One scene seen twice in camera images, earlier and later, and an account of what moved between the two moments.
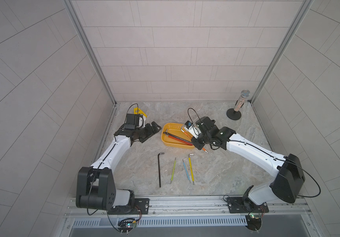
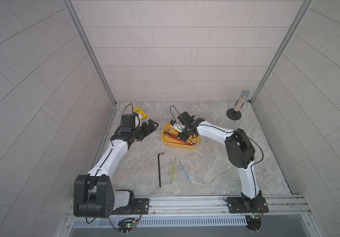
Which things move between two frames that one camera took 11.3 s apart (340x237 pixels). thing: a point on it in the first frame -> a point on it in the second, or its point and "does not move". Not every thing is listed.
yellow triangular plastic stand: (137, 110) does not move
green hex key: (173, 172) does not move
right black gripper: (197, 144) -> (183, 138)
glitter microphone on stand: (234, 113) does not move
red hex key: (179, 140) does not move
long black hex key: (176, 137) does not move
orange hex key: (188, 135) -> (192, 141)
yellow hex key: (190, 162) -> (174, 131)
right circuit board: (254, 222) does not move
